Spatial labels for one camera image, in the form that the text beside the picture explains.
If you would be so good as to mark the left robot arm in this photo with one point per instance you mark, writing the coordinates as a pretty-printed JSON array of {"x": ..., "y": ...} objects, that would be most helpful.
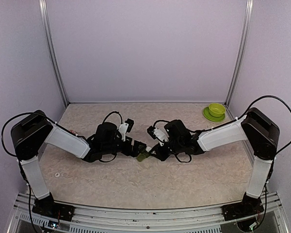
[{"x": 36, "y": 129}]

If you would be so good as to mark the right aluminium frame post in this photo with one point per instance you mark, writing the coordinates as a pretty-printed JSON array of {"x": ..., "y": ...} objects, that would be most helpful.
[{"x": 241, "y": 51}]

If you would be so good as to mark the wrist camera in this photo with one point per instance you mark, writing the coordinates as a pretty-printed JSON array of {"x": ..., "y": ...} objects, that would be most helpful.
[
  {"x": 125, "y": 128},
  {"x": 156, "y": 133}
]

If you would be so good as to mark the left aluminium frame post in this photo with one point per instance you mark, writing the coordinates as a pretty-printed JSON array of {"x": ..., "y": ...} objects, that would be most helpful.
[{"x": 51, "y": 50}]

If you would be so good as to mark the green bowl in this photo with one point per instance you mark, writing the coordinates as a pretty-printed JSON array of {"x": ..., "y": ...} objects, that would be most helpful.
[{"x": 216, "y": 109}]

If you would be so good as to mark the green saucer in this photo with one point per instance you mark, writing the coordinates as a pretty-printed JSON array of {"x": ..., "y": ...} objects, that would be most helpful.
[{"x": 207, "y": 115}]

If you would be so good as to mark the front aluminium rail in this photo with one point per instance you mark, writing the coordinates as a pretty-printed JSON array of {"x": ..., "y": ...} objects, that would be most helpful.
[{"x": 94, "y": 219}]

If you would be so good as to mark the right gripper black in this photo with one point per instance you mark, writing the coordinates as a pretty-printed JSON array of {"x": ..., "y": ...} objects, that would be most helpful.
[{"x": 161, "y": 155}]

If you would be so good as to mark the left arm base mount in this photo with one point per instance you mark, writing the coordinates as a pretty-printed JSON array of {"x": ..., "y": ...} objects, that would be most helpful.
[{"x": 54, "y": 210}]

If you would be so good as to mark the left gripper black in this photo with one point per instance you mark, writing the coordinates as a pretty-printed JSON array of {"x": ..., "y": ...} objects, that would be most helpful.
[{"x": 135, "y": 152}]

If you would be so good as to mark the aluminium frame post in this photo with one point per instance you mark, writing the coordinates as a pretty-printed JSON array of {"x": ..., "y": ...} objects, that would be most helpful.
[
  {"x": 51, "y": 50},
  {"x": 241, "y": 51}
]

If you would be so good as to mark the green weekly pill organizer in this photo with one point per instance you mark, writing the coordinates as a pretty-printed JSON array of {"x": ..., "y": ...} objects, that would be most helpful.
[{"x": 141, "y": 156}]

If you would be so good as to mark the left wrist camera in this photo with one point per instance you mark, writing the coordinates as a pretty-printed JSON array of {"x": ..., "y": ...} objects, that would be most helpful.
[{"x": 125, "y": 128}]

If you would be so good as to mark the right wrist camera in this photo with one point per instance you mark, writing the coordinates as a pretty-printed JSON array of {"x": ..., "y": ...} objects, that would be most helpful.
[{"x": 156, "y": 133}]

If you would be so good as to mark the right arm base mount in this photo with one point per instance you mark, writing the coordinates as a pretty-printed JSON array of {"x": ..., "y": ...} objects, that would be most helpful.
[{"x": 240, "y": 210}]

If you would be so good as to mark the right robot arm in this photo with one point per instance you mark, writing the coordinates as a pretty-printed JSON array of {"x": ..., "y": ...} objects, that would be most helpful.
[{"x": 254, "y": 127}]

